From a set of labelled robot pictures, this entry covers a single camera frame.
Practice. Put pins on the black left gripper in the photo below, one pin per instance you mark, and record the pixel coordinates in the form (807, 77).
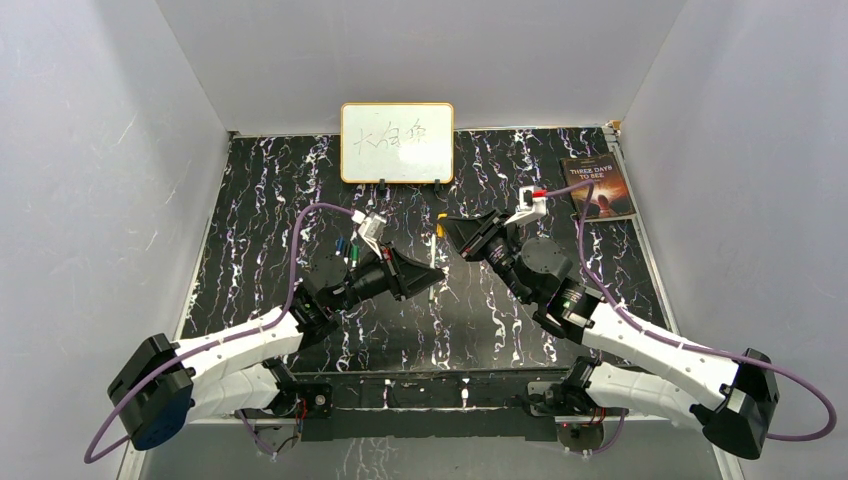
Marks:
(404, 276)

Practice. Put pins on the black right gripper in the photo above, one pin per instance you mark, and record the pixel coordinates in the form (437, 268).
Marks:
(472, 235)

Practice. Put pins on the yellow pen cap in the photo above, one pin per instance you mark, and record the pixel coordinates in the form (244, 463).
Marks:
(440, 232)

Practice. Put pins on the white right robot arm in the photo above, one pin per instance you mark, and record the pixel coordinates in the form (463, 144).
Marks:
(731, 401)

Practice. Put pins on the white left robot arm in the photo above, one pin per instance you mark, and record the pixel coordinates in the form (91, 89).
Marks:
(165, 385)

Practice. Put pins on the dark Three Days book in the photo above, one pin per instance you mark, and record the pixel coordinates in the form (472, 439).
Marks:
(610, 198)

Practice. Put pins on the white dry-erase board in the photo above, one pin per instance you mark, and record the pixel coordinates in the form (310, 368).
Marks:
(397, 143)

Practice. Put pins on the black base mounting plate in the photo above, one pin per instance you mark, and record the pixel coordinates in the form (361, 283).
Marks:
(523, 403)

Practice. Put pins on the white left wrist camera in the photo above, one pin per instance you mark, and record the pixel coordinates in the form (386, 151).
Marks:
(370, 229)

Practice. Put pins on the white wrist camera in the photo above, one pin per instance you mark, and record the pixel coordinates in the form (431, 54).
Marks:
(531, 206)
(370, 229)

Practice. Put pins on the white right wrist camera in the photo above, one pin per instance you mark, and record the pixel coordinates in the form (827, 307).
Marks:
(531, 206)

